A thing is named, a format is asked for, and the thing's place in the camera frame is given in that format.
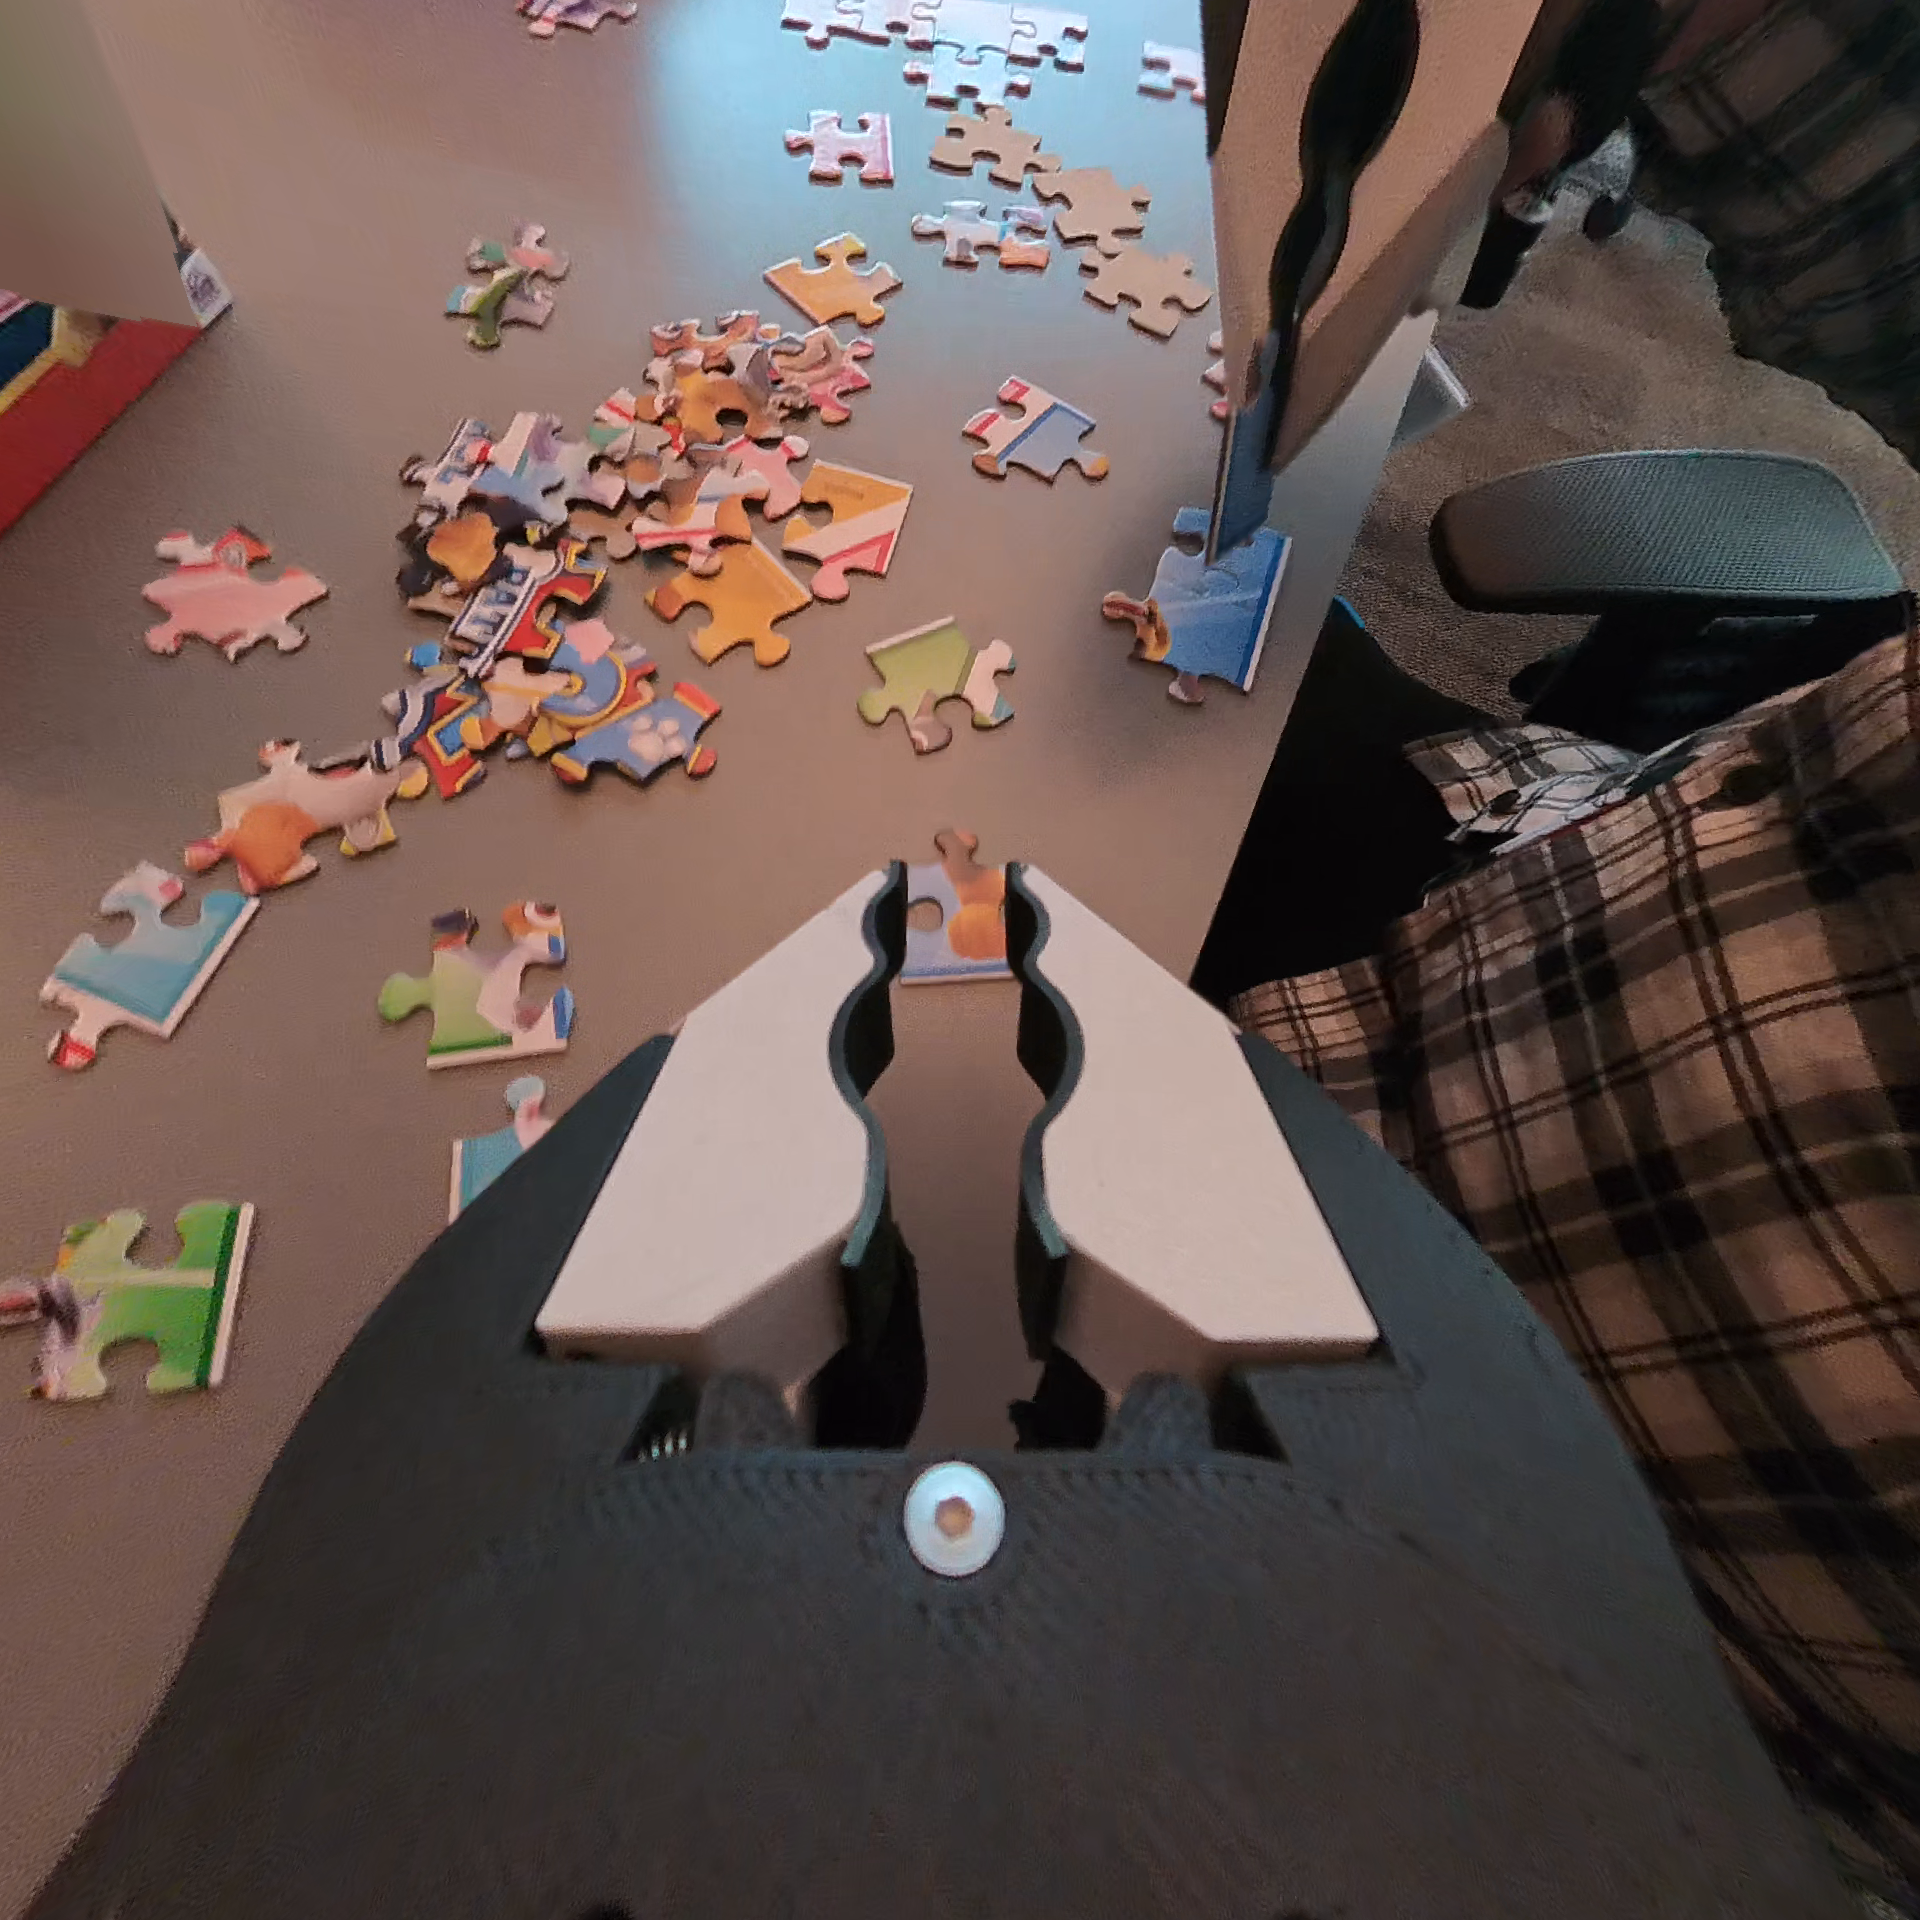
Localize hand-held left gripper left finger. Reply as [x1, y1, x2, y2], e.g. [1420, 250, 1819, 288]
[531, 860, 923, 1450]

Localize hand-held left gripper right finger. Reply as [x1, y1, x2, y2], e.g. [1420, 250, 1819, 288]
[1007, 860, 1382, 1437]

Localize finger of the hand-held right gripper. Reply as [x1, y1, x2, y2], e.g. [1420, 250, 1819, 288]
[1204, 0, 1354, 411]
[1264, 0, 1550, 471]

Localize red striped joined puzzle section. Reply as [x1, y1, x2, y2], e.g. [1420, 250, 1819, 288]
[779, 0, 1090, 73]

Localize blue white-edged puzzle piece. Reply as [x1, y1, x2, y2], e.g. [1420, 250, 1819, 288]
[1204, 323, 1280, 567]

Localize blue orange-dog puzzle piece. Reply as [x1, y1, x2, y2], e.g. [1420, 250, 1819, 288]
[899, 826, 1025, 990]

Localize pink diagonal-striped puzzle piece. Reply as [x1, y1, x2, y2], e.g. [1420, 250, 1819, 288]
[783, 109, 899, 187]

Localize blue dog-mouth puzzle piece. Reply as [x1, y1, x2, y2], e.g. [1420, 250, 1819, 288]
[1099, 508, 1294, 706]

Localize jigsaw puzzle pieces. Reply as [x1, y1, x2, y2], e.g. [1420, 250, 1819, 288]
[0, 0, 1221, 1404]

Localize person's right forearm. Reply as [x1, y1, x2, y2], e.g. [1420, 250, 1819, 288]
[1627, 0, 1920, 400]

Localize grey desk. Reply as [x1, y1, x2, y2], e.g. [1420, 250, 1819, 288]
[0, 0, 1444, 1920]

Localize black chair armrest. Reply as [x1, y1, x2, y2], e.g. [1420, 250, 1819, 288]
[1428, 449, 1916, 612]

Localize person's plaid shirt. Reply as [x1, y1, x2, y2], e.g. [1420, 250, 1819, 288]
[1232, 629, 1920, 1920]

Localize colourful puzzle box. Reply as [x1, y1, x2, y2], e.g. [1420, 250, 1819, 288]
[0, 240, 237, 534]

